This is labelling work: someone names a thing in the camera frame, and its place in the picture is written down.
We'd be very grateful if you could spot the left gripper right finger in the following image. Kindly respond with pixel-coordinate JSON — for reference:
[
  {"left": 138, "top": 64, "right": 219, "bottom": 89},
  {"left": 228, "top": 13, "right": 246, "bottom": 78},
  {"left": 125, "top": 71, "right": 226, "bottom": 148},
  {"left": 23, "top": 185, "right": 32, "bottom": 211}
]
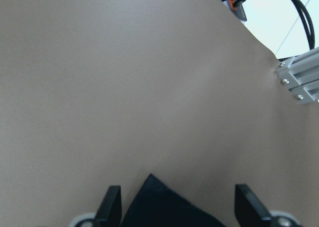
[{"left": 234, "top": 184, "right": 272, "bottom": 227}]

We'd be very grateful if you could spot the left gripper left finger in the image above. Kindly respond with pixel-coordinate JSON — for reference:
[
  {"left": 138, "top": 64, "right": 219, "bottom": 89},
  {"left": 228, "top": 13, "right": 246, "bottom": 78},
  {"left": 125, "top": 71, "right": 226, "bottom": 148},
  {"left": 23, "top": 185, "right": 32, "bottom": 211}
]
[{"left": 95, "top": 186, "right": 122, "bottom": 227}]

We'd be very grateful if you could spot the black t-shirt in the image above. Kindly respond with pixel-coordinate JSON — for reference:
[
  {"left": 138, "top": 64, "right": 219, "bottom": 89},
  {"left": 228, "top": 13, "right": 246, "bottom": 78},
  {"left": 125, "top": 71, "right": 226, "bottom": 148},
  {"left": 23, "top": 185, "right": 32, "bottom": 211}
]
[{"left": 121, "top": 174, "right": 224, "bottom": 227}]

